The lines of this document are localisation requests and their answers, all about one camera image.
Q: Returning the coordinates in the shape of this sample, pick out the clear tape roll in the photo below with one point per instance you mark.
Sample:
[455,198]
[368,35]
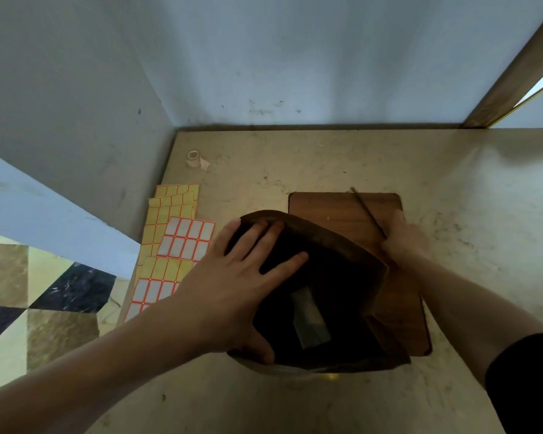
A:
[193,157]

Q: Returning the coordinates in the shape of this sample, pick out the person's right forearm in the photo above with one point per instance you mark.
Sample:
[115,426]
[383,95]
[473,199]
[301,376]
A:
[461,307]

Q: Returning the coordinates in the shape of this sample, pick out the person's left thumb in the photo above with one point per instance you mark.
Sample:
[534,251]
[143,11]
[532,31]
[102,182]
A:
[261,350]

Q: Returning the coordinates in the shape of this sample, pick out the white label on bag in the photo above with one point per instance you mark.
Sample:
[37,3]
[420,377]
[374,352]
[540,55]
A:
[310,318]

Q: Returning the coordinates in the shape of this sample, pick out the brown paper bag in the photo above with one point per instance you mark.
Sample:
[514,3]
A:
[344,284]

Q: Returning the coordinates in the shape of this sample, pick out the person's left little finger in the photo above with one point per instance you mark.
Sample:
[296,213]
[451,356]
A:
[226,237]

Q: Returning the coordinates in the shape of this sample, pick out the brown wooden board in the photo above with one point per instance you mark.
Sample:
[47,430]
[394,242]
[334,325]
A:
[335,212]

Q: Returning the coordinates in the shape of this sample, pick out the black sleeve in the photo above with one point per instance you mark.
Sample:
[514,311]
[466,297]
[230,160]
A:
[529,384]

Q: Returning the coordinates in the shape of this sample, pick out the yellow label sticker sheet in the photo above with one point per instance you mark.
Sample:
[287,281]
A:
[176,190]
[156,221]
[163,268]

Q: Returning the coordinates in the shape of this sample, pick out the thin dark stick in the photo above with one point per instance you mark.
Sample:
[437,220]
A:
[366,210]

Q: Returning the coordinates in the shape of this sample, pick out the person's right hand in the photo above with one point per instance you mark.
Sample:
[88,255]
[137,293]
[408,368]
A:
[409,246]

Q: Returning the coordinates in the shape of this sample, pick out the person's left hand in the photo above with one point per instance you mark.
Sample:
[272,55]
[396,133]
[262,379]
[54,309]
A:
[221,293]

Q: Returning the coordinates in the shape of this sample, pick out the person's right fingers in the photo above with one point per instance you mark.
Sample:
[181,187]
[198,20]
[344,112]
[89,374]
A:
[397,223]

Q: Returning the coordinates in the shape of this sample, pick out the white label sticker sheet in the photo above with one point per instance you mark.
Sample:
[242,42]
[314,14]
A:
[185,239]
[147,293]

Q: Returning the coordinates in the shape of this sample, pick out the person's left forearm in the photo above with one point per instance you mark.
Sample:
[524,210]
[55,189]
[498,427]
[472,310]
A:
[95,361]

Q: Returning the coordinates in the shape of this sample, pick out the person's left middle finger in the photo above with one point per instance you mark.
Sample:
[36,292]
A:
[269,244]

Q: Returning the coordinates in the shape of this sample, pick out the wooden door frame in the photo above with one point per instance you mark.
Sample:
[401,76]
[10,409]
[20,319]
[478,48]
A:
[511,72]

